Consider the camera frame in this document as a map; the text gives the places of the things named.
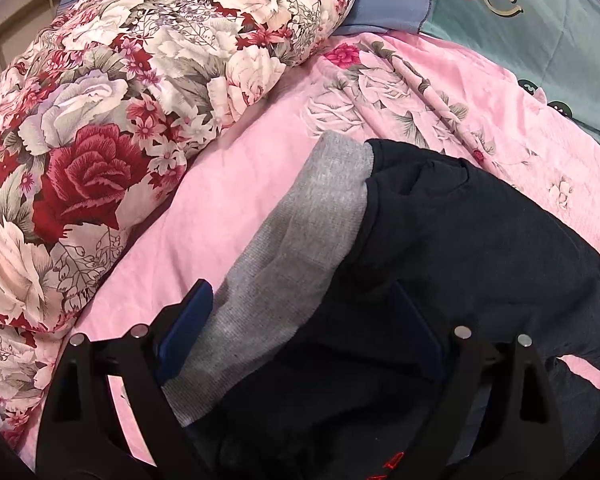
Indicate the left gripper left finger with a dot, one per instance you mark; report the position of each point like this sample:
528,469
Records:
80,434

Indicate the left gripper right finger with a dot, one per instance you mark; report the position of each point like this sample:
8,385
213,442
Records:
494,415

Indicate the dark navy pants grey waistband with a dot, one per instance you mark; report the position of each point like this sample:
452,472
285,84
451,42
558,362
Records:
346,393

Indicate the red floral quilt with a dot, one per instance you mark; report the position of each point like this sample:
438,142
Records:
99,119

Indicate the pink floral bed sheet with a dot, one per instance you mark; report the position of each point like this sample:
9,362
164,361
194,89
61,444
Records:
268,212

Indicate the teal heart print sheet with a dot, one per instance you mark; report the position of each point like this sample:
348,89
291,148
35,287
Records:
549,45

